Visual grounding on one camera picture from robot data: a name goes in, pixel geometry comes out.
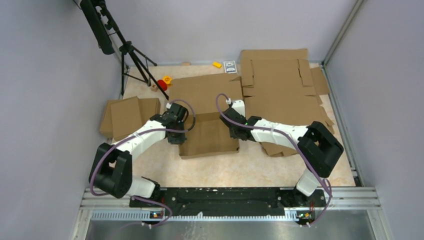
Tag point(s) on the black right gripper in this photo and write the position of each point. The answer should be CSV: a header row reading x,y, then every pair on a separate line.
x,y
231,133

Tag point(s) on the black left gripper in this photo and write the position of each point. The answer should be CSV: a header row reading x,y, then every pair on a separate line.
x,y
179,139

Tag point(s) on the large cardboard box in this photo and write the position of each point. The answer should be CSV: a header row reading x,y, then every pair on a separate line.
x,y
210,136

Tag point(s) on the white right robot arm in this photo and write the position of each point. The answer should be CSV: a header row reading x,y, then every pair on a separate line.
x,y
317,146

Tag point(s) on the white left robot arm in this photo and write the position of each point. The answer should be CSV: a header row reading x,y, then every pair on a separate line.
x,y
112,168

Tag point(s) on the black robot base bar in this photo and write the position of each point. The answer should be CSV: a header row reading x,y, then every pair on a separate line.
x,y
236,201

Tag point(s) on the folded cardboard box at left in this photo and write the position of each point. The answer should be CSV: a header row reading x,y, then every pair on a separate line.
x,y
123,117

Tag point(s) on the small wooden letter cube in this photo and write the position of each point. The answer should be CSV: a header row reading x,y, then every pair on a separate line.
x,y
154,88

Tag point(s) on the yellow round toy block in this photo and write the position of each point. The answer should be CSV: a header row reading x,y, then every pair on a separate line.
x,y
168,80

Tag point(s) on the stack of flat cardboard blanks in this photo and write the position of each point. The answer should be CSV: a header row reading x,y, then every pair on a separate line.
x,y
280,86

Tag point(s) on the small printed card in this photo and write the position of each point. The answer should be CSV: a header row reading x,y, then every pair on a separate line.
x,y
230,67

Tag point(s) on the yellow rectangular block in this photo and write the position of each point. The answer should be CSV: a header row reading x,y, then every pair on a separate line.
x,y
217,64

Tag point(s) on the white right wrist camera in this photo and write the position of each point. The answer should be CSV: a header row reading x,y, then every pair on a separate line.
x,y
237,105

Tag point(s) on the black camera tripod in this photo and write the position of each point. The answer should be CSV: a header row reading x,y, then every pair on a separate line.
x,y
111,41

